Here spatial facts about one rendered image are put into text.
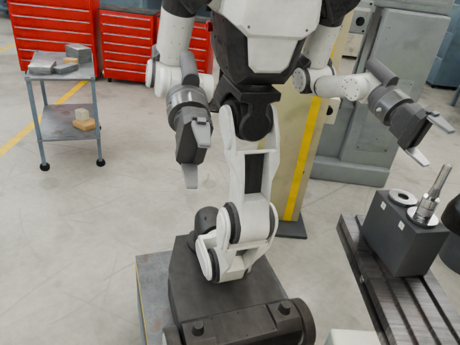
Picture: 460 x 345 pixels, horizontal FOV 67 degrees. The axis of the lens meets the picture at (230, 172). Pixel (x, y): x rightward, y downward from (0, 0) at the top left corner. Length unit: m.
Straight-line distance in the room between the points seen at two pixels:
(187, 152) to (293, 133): 1.82
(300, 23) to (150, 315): 1.31
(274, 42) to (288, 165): 1.68
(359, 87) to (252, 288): 0.97
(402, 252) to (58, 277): 1.94
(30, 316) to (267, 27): 1.94
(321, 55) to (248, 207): 0.53
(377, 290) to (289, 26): 0.80
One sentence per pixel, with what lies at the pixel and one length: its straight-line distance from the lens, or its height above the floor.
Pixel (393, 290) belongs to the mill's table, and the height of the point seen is 0.97.
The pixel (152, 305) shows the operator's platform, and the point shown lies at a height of 0.40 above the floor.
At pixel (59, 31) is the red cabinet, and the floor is 0.67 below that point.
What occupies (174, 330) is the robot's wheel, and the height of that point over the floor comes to 0.59.
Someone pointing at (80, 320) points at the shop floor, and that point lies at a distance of 2.23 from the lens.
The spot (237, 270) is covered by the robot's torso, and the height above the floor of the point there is 0.74.
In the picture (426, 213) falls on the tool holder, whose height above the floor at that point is 1.19.
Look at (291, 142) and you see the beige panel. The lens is 2.49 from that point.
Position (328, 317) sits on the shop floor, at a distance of 2.35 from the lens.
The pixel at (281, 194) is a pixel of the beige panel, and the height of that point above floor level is 0.28.
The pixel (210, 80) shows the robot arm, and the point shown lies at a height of 1.53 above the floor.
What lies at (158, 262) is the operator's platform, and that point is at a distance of 1.90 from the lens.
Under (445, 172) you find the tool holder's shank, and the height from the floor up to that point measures 1.33.
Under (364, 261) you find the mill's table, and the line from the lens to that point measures 1.28.
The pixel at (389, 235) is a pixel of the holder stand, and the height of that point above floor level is 1.07.
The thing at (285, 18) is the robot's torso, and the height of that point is 1.65.
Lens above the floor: 1.77
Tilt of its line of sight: 31 degrees down
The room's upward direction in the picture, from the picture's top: 7 degrees clockwise
